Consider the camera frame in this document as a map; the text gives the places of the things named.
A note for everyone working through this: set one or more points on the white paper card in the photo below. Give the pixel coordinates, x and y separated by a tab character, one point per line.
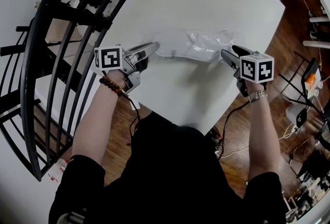
134	105

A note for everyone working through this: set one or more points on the black metal railing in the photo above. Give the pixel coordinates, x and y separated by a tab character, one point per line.
25	76

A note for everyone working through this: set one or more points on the plastic bottle red cap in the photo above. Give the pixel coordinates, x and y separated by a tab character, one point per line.
63	165

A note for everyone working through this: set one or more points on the person's right forearm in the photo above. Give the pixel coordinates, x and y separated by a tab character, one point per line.
263	135

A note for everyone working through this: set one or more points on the person's black shirt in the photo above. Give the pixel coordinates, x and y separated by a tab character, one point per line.
167	179

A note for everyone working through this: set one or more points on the person's left forearm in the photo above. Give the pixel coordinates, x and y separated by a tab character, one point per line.
92	120

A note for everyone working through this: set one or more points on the orange object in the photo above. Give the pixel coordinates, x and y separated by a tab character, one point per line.
311	80

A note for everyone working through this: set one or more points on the black folding stand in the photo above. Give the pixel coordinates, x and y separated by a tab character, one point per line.
310	68

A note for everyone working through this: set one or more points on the beige wooden desk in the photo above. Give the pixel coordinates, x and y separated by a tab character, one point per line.
59	30

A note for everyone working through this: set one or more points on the silver wristwatch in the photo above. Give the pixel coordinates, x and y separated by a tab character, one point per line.
257	94

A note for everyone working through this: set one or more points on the white bin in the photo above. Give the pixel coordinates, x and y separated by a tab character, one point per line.
292	112

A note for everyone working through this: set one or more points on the black floor power strip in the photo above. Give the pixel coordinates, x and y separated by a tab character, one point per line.
216	138

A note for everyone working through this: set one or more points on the dark equipment pile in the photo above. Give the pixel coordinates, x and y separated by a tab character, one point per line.
312	171

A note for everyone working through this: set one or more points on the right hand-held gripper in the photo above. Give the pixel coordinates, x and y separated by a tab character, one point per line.
255	68

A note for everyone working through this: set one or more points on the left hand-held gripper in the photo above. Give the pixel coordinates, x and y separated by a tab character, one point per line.
111	59

